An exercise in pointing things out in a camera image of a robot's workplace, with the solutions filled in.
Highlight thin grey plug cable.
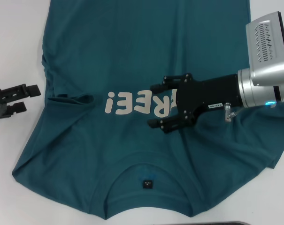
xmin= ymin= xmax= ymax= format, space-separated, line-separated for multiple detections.
xmin=232 ymin=106 xmax=246 ymax=116

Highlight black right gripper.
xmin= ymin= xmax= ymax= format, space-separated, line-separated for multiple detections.
xmin=147 ymin=74 xmax=243 ymax=135

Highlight teal blue printed t-shirt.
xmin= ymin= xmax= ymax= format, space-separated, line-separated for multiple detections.
xmin=11 ymin=0 xmax=284 ymax=208

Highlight silver plug on right gripper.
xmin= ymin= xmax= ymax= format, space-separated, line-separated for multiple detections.
xmin=223 ymin=103 xmax=234 ymax=123

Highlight silver vented wrist camera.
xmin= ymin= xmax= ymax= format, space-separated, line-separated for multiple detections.
xmin=246 ymin=11 xmax=284 ymax=87

